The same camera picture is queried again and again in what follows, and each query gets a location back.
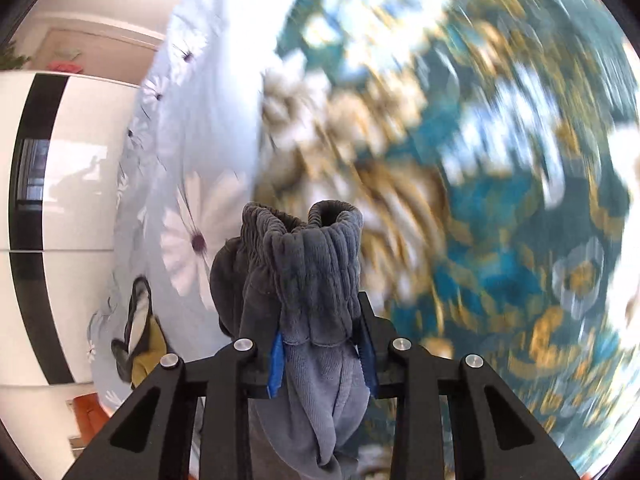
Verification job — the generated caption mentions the white glossy wardrobe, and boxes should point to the white glossy wardrobe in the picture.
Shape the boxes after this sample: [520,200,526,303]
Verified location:
[0,71,151,466]

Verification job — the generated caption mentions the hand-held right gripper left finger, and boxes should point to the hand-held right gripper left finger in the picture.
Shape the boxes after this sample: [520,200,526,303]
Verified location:
[62,330,287,480]

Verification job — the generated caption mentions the dark grey pants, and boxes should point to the dark grey pants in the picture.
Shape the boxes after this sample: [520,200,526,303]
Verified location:
[209,201,373,480]

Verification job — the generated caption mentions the teal floral blanket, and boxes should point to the teal floral blanket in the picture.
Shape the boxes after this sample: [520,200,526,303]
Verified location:
[252,0,640,480]

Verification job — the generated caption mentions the dark and mustard clothes pile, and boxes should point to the dark and mustard clothes pile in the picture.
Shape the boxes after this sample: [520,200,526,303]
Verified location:
[111,276,155,381]

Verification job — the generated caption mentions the green plant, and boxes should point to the green plant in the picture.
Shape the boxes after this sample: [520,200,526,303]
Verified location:
[0,42,31,72]

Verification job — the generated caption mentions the light blue floral duvet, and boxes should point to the light blue floral duvet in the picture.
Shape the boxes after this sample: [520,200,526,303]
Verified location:
[87,0,306,411]

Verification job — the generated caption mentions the mustard garment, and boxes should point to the mustard garment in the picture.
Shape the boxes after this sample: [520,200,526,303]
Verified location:
[130,327,172,388]

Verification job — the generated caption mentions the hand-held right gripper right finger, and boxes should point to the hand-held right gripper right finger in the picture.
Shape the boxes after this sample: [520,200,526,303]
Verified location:
[350,292,583,480]

